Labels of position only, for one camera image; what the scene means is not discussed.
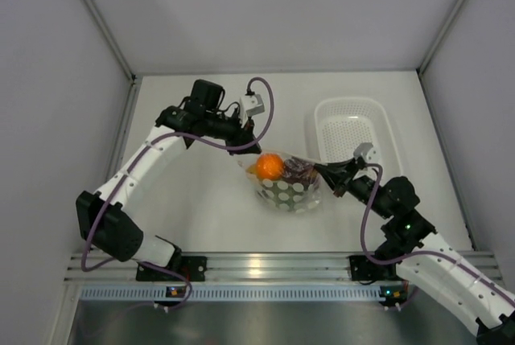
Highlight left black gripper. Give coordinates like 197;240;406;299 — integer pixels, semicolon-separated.
203;108;260;155

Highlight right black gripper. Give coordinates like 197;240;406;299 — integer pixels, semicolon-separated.
315;157;393;219

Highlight fake orange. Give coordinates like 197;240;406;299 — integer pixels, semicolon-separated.
255;154;284;180

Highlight fake red grapes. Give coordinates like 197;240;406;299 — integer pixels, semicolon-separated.
282;157;317;186

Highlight polka dot zip bag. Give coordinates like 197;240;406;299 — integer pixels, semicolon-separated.
235;150;322;215

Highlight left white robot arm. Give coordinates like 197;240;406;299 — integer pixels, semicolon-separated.
76;80;266;281

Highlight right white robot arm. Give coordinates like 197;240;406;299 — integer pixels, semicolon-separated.
314;158;514;344

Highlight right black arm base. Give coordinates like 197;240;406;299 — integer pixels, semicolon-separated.
348;254;401;282

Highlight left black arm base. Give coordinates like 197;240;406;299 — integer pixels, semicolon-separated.
136;255;208;282

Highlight white perforated plastic basket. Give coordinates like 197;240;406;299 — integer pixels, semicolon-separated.
314;97;403;180

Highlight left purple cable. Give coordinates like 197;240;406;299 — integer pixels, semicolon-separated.
81;76;275;302

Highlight purple cable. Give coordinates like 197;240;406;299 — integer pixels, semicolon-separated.
359;162;515;314
81;76;275;302

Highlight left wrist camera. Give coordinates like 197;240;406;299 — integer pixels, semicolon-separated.
239;94;265;122

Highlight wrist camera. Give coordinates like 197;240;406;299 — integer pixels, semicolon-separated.
353;142;381;164
239;94;265;122

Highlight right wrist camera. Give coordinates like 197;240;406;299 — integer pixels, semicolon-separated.
353;142;381;164

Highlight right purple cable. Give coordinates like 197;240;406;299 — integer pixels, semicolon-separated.
359;162;515;314

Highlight left aluminium side rail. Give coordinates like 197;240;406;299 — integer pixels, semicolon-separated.
104;75;142;180

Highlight white slotted cable duct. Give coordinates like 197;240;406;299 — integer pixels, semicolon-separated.
80;285;407;302

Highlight aluminium front rail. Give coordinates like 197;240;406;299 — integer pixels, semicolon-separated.
64;253;351;283

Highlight left aluminium corner post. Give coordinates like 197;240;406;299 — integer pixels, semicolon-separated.
81;0;136;82

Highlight aluminium corner post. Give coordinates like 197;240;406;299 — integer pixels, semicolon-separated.
417;0;469;76
81;0;136;82

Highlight right aluminium corner post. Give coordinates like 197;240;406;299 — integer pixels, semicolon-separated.
417;0;469;76

